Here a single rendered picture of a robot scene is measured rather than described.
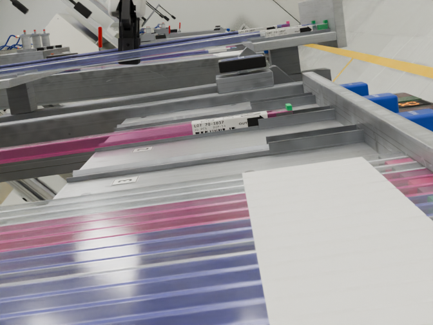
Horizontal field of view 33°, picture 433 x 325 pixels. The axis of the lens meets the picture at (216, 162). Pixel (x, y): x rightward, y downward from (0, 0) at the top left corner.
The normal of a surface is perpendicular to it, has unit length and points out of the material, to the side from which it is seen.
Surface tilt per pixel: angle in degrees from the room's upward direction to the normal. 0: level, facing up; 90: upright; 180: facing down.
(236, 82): 90
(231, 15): 90
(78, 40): 90
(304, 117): 90
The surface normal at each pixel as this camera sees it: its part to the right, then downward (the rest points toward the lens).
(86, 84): 0.00, 0.19
